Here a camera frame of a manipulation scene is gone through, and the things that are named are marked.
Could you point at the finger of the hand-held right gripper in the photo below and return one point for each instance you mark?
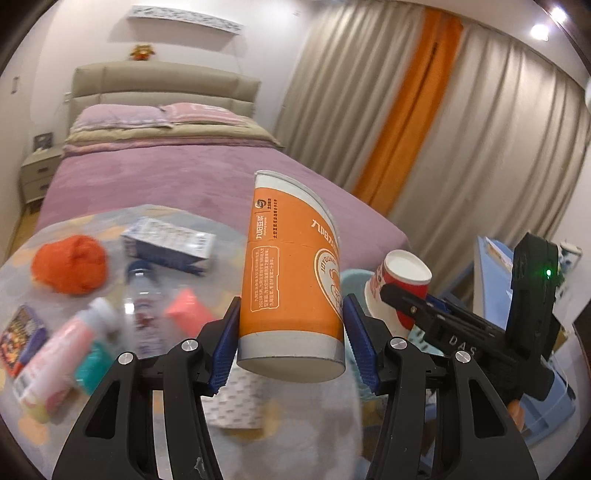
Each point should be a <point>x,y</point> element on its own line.
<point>406,302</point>

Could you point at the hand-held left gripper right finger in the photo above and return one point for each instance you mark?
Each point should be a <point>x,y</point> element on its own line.
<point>362,348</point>

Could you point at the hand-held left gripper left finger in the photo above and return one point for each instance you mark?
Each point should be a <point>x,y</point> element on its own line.
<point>224,353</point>

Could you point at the red and white paper cup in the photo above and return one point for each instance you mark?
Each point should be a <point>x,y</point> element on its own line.
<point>401,277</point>

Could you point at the white patterned box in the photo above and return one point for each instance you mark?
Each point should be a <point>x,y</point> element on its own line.
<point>240,401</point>

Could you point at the light blue plastic basket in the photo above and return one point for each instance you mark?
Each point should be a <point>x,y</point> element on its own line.
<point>353,279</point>

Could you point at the clear plastic bottle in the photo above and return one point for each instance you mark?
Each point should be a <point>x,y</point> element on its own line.
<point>145,314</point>

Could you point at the orange paper cup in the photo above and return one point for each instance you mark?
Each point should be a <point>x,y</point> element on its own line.
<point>286,277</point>

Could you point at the blue and white carton box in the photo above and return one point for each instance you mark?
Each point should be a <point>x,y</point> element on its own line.
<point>171,242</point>

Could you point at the teal packet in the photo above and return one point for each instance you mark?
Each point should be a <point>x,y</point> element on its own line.
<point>94,367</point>

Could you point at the pink and white bottle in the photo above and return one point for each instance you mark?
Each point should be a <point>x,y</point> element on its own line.
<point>60,355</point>

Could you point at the orange ball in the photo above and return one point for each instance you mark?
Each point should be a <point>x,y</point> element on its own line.
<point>69,265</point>

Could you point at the colourful printed snack packet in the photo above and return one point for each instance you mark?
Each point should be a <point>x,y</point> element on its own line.
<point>21,337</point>

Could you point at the person's right hand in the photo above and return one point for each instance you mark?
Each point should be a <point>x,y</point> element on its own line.
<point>516,414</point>

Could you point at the white patterned vase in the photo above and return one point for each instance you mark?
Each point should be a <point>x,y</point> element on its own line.
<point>570,258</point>

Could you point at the scalloped pattern tablecloth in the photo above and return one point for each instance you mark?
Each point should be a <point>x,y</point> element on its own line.
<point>295,429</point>

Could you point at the beige curtain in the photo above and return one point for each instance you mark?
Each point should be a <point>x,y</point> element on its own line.
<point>498,147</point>
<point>341,92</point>

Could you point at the purple bedspread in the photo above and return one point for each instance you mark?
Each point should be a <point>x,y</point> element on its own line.
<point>184,175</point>

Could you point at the orange curtain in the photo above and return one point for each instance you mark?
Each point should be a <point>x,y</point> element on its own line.
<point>411,115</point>

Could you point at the beige folded quilt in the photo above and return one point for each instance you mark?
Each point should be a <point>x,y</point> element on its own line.
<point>184,134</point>

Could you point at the pink pillow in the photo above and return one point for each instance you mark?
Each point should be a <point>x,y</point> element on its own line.
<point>203,113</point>

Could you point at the beige nightstand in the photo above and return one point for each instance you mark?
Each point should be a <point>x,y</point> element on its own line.
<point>39,177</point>

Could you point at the purple pillow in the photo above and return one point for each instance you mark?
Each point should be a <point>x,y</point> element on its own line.
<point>120,117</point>

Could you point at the ceiling spotlight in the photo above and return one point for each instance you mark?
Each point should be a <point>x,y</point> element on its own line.
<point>539,30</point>

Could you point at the beige bed headboard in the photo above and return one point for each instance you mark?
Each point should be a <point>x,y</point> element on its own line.
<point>161,83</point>

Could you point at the orange plush toy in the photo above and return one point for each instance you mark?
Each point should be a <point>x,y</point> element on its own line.
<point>141,52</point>

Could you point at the small photo frame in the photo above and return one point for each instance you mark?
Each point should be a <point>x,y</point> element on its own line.
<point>43,141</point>

